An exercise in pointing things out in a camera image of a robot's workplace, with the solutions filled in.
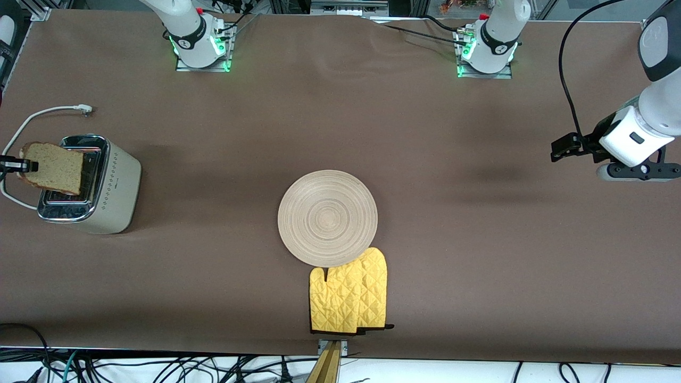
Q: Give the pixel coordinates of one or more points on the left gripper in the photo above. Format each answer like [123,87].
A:
[595,139]

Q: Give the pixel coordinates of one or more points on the brown bread slice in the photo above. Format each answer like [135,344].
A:
[58,167]

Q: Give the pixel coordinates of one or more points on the round wooden plate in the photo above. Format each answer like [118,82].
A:
[327,218]

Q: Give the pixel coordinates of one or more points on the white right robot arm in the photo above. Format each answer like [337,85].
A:
[183,26]

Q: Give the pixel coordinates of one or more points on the cream two-slot toaster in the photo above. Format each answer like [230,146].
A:
[114,186]

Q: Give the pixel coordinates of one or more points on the yellow quilted oven mitt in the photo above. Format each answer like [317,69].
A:
[335,303]
[375,287]

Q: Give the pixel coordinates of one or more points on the brown table cover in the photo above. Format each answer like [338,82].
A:
[319,106]

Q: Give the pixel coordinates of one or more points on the grey equipment box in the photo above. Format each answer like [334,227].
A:
[348,7]

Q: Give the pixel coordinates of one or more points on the yellow aluminium profile bar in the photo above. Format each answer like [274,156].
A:
[325,367]

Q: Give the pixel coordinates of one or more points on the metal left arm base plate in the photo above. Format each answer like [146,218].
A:
[508,72]

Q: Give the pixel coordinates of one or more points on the silver aluminium frame profile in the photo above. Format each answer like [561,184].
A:
[40,11]

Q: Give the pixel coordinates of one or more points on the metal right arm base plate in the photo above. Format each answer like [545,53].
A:
[226,50]

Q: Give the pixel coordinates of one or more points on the small metal mounting bracket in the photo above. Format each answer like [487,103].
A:
[343,346]

